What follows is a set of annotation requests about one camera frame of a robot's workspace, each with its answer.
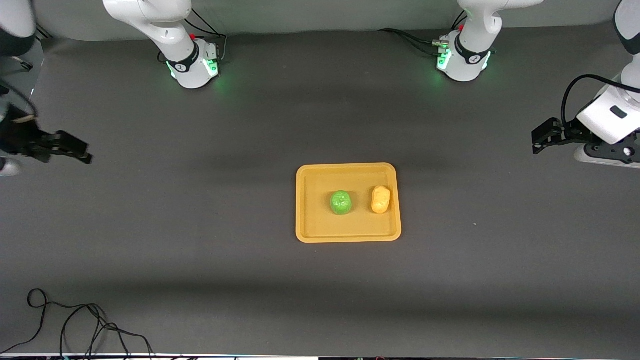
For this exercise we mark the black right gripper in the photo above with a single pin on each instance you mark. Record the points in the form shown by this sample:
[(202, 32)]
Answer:
[(19, 137)]

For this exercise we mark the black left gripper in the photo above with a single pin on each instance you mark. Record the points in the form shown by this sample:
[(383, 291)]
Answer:
[(571, 133)]

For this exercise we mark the yellow potato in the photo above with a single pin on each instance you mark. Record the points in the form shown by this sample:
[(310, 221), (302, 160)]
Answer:
[(380, 199)]

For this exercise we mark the green apple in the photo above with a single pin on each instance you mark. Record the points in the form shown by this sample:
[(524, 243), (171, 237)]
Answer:
[(341, 202)]

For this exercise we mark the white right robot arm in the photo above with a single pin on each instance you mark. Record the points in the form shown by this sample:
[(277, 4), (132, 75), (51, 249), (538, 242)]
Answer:
[(170, 30)]

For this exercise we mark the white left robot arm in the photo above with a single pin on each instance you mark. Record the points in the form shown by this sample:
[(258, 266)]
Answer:
[(607, 117)]

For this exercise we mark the yellow plastic tray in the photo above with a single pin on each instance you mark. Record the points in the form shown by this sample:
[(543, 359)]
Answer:
[(348, 202)]

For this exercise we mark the aluminium frame profile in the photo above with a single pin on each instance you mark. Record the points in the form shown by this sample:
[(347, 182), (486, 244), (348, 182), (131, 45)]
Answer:
[(42, 32)]

